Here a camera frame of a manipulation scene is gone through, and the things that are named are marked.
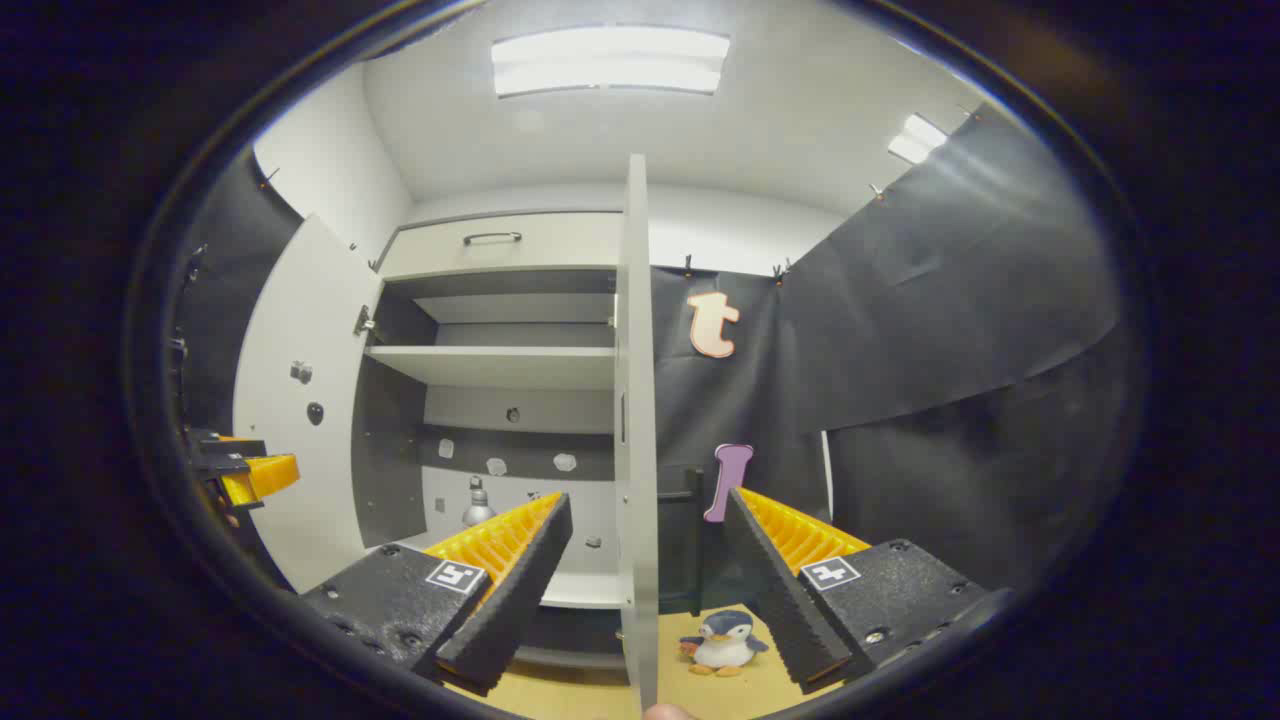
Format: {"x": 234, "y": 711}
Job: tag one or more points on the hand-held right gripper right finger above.
{"x": 785, "y": 600}

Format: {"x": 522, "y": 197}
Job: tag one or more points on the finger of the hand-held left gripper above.
{"x": 262, "y": 477}

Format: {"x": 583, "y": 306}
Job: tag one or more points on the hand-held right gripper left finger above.
{"x": 510, "y": 600}

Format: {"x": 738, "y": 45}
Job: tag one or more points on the white cabinet door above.
{"x": 636, "y": 400}
{"x": 300, "y": 480}

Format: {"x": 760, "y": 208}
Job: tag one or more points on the silver bottle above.
{"x": 478, "y": 512}

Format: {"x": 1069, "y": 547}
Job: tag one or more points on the white cabinet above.
{"x": 500, "y": 365}

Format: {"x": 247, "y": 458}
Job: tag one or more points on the white cabinet drawer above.
{"x": 560, "y": 245}

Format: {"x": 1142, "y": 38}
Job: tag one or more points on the penguin plush toy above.
{"x": 722, "y": 645}

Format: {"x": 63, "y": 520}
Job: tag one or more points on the black backdrop cloth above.
{"x": 950, "y": 300}

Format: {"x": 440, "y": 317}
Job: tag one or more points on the small ceiling light panel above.
{"x": 918, "y": 138}

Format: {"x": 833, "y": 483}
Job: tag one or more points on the large ceiling light panel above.
{"x": 610, "y": 60}

